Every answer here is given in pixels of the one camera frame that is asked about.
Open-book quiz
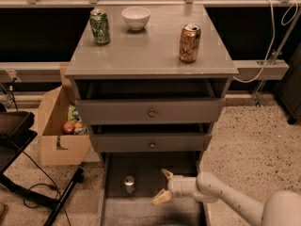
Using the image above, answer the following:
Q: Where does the grey drawer cabinet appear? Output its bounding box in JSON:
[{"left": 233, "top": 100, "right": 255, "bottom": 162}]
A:
[{"left": 64, "top": 4, "right": 239, "bottom": 162}]

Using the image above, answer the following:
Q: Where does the grey top drawer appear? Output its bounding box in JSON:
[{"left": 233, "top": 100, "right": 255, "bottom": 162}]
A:
[{"left": 76, "top": 79, "right": 225, "bottom": 125}]

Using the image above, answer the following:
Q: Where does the silver blue redbull can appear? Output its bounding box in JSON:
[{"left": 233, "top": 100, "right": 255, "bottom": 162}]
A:
[{"left": 124, "top": 175, "right": 135, "bottom": 195}]

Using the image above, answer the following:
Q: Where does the white bowl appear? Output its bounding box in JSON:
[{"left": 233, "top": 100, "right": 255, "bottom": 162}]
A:
[{"left": 121, "top": 7, "right": 151, "bottom": 30}]

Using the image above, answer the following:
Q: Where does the orange soda can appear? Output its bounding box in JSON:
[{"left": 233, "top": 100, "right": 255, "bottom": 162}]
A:
[{"left": 179, "top": 24, "right": 201, "bottom": 63}]

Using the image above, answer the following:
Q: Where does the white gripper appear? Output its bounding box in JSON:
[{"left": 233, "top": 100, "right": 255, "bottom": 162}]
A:
[{"left": 151, "top": 169, "right": 199, "bottom": 205}]

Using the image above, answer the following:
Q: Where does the black stand with tray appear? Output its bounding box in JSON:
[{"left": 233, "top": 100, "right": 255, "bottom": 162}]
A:
[{"left": 0, "top": 101, "right": 85, "bottom": 226}]

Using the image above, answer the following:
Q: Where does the white cable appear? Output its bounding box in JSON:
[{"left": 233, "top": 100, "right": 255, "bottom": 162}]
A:
[{"left": 232, "top": 0, "right": 301, "bottom": 85}]

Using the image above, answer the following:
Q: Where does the small can in box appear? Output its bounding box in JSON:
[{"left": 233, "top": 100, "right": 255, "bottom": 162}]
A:
[{"left": 74, "top": 122, "right": 87, "bottom": 136}]

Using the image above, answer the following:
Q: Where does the green snack bag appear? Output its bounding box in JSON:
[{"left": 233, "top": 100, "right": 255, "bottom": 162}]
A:
[{"left": 67, "top": 105, "right": 81, "bottom": 123}]

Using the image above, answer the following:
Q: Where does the grey bottom drawer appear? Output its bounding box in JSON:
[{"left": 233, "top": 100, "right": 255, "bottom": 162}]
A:
[{"left": 99, "top": 152, "right": 207, "bottom": 226}]

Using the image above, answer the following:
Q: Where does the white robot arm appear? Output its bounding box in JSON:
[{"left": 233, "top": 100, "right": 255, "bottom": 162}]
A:
[{"left": 152, "top": 169, "right": 301, "bottom": 226}]

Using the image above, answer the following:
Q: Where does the red apple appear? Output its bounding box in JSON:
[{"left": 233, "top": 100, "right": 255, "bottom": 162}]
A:
[{"left": 63, "top": 121, "right": 75, "bottom": 135}]

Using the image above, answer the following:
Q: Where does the grey drawer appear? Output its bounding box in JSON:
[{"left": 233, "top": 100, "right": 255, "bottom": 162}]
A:
[
  {"left": 99, "top": 152, "right": 207, "bottom": 226},
  {"left": 76, "top": 79, "right": 225, "bottom": 125},
  {"left": 90, "top": 123, "right": 212, "bottom": 153}
]

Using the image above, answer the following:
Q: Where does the green soda can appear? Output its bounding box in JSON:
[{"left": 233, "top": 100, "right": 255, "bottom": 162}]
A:
[{"left": 89, "top": 8, "right": 110, "bottom": 45}]

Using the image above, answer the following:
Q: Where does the grey middle drawer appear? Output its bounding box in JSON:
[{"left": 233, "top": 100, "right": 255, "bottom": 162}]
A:
[{"left": 90, "top": 123, "right": 212, "bottom": 153}]

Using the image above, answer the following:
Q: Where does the cardboard box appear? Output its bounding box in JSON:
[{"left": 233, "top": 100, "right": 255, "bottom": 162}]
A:
[{"left": 37, "top": 63, "right": 90, "bottom": 166}]

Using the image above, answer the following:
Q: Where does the black cable on floor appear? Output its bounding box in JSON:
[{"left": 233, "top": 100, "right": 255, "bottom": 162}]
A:
[{"left": 8, "top": 75, "right": 73, "bottom": 226}]

